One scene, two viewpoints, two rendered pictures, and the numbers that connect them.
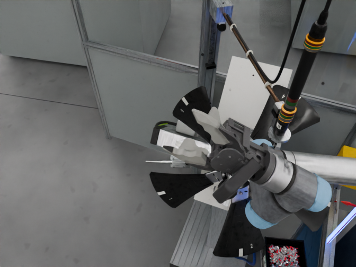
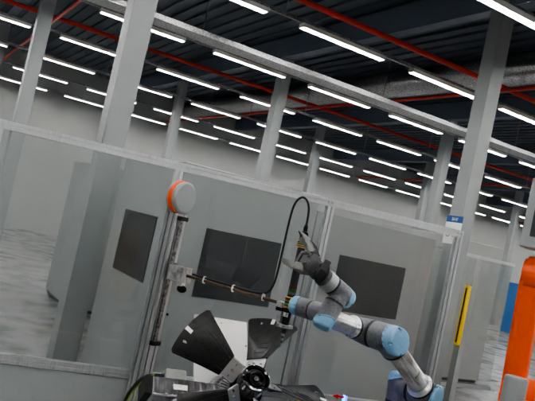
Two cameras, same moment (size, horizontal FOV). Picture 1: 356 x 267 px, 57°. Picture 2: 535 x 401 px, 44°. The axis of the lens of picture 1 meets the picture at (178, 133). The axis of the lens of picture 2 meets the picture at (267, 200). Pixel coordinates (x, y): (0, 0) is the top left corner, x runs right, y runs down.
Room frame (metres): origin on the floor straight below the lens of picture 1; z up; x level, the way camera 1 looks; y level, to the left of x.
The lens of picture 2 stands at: (-1.29, 1.65, 1.82)
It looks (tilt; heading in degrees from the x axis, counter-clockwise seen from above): 2 degrees up; 319
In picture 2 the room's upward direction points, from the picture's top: 12 degrees clockwise
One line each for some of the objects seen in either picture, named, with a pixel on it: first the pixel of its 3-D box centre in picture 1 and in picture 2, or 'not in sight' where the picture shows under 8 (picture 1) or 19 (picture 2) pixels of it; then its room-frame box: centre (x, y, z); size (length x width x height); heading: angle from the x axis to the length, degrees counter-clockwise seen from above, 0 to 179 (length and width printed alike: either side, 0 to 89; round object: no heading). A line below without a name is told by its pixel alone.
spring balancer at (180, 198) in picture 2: not in sight; (181, 196); (1.37, -0.16, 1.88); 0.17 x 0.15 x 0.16; 69
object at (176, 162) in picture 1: (179, 162); not in sight; (0.80, -0.01, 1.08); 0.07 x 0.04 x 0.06; 79
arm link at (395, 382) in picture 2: not in sight; (401, 385); (0.48, -0.96, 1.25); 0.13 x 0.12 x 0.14; 1
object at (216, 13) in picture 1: (220, 7); (178, 273); (1.28, -0.18, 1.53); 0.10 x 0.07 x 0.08; 14
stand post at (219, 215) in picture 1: (219, 221); not in sight; (0.82, -0.24, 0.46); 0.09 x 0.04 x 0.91; 69
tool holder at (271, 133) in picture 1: (281, 122); (284, 314); (0.68, -0.32, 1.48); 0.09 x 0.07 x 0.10; 14
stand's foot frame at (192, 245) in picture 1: (216, 234); not in sight; (0.90, -0.27, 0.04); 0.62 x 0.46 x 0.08; 159
